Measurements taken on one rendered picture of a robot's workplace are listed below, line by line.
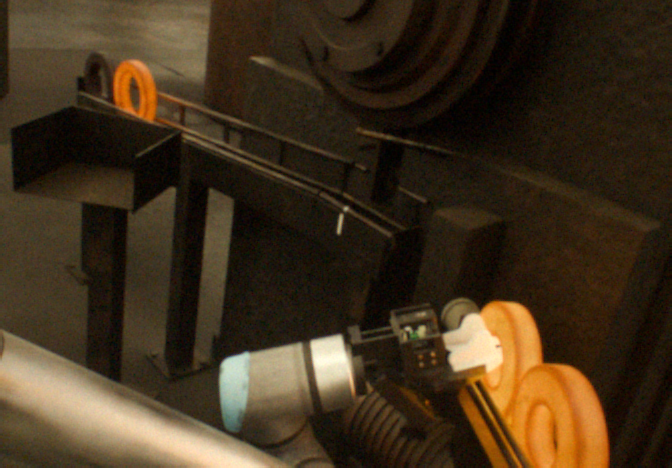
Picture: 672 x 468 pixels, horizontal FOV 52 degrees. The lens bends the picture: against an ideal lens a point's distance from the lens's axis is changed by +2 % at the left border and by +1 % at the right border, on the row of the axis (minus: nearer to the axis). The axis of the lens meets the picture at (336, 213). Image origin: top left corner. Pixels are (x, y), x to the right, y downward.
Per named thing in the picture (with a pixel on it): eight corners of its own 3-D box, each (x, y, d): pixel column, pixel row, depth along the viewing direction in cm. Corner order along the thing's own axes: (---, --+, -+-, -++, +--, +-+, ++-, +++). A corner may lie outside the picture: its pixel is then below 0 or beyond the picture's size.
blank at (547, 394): (554, 339, 81) (527, 337, 80) (626, 420, 66) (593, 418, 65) (525, 451, 85) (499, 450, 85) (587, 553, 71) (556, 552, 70)
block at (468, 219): (441, 317, 126) (471, 198, 116) (475, 340, 120) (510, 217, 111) (402, 333, 119) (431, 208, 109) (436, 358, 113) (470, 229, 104)
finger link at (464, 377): (489, 372, 84) (419, 386, 84) (490, 382, 85) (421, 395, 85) (478, 349, 88) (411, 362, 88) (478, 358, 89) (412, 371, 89)
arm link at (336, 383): (326, 427, 85) (319, 377, 94) (365, 419, 85) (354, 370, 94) (314, 370, 81) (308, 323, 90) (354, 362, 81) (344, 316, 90)
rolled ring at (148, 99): (141, 141, 187) (152, 140, 189) (150, 79, 177) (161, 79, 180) (110, 109, 197) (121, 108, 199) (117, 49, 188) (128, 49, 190)
